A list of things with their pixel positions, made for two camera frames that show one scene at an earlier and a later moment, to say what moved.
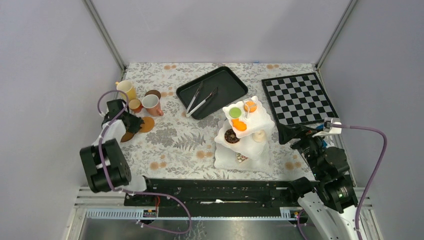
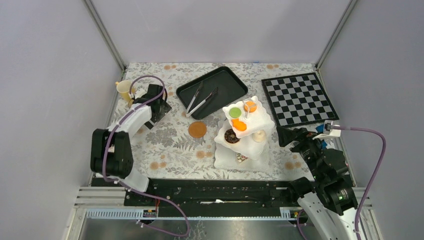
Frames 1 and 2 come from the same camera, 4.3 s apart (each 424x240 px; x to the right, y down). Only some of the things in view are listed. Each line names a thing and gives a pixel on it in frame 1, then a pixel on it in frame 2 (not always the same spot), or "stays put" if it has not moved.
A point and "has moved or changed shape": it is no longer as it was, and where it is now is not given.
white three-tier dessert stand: (243, 138) stays put
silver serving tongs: (188, 113) stays put
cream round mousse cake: (259, 136) stays put
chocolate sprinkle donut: (230, 137) stays put
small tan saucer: (149, 123) has moved or changed shape
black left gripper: (137, 121) -> (164, 108)
